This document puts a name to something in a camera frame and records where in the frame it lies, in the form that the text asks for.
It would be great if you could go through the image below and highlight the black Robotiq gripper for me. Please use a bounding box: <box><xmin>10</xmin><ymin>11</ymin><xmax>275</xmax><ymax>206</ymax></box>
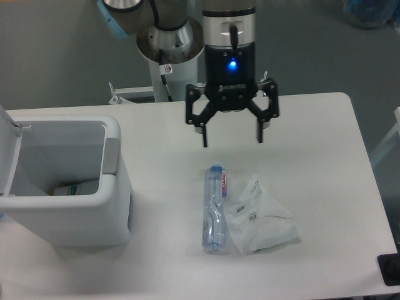
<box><xmin>185</xmin><ymin>42</ymin><xmax>279</xmax><ymax>148</ymax></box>

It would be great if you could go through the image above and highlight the white plastic bag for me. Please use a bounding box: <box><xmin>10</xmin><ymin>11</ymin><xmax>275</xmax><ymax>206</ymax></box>
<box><xmin>224</xmin><ymin>173</ymin><xmax>300</xmax><ymax>256</ymax></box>

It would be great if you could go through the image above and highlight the clear plastic water bottle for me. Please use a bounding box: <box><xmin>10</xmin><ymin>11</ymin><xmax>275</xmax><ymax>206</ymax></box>
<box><xmin>202</xmin><ymin>163</ymin><xmax>228</xmax><ymax>253</ymax></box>

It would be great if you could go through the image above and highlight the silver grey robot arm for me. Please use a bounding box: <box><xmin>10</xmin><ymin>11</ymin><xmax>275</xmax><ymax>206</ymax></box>
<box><xmin>97</xmin><ymin>1</ymin><xmax>279</xmax><ymax>142</ymax></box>

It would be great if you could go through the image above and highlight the white open trash can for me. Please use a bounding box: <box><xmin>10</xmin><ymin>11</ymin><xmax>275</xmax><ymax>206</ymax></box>
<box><xmin>1</xmin><ymin>110</ymin><xmax>132</xmax><ymax>247</ymax></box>

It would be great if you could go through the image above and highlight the blue object in far corner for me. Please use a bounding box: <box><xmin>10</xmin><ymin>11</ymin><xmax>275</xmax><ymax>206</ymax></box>
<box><xmin>342</xmin><ymin>0</ymin><xmax>399</xmax><ymax>29</ymax></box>

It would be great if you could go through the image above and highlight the black clamp at table corner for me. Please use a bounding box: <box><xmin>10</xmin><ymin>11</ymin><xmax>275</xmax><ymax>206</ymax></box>
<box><xmin>377</xmin><ymin>253</ymin><xmax>399</xmax><ymax>286</ymax></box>

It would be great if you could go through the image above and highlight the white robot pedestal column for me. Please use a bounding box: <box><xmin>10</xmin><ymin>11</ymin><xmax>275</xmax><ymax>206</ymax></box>
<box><xmin>136</xmin><ymin>16</ymin><xmax>207</xmax><ymax>103</ymax></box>

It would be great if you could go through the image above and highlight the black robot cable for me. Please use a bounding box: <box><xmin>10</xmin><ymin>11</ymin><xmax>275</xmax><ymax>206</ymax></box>
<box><xmin>157</xmin><ymin>48</ymin><xmax>174</xmax><ymax>103</ymax></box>

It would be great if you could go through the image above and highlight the white metal base frame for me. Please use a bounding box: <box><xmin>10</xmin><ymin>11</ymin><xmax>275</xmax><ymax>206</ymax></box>
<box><xmin>108</xmin><ymin>82</ymin><xmax>155</xmax><ymax>105</ymax></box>

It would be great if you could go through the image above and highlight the white frame at right edge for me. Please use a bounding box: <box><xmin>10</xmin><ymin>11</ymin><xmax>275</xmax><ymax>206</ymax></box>
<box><xmin>370</xmin><ymin>107</ymin><xmax>399</xmax><ymax>168</ymax></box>

